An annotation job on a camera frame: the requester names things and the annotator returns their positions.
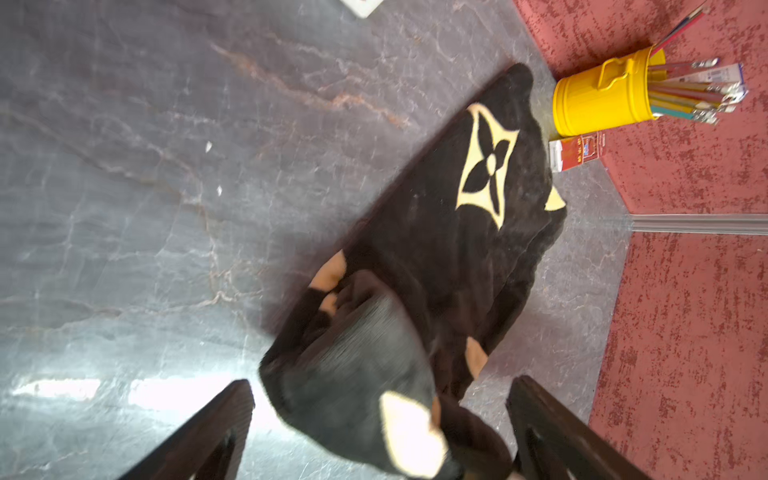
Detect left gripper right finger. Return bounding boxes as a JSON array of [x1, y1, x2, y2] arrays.
[[506, 375, 649, 480]]

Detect red flat box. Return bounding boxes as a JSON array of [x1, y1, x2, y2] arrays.
[[548, 131, 606, 173]]

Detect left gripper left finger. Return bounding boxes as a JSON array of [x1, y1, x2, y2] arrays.
[[121, 379, 255, 480]]

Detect yellow pen cup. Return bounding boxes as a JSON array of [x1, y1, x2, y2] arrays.
[[553, 47, 666, 137]]

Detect black pillowcase with beige flowers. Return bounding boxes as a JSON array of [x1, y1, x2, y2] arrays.
[[259, 64, 567, 479]]

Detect pens in cup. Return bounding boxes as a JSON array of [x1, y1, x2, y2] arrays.
[[646, 2, 748, 125]]

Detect white perforated plastic basket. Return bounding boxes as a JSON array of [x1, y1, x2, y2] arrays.
[[340, 0, 383, 19]]

